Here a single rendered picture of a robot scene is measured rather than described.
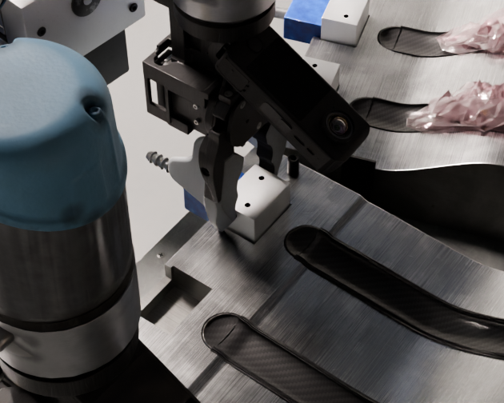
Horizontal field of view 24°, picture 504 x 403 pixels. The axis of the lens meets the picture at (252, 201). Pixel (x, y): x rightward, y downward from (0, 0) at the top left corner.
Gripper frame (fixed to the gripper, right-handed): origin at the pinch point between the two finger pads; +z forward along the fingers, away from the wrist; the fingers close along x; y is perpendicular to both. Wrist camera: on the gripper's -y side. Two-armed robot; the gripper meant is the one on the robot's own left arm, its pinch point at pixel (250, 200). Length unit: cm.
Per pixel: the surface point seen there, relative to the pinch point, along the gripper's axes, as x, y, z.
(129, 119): -67, 79, 90
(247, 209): 1.9, -1.1, -1.3
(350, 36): -25.5, 6.6, 3.7
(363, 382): 8.1, -16.2, 2.1
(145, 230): -47, 58, 90
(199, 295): 8.2, -1.0, 3.3
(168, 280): 8.7, 1.7, 2.9
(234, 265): 5.3, -2.4, 1.4
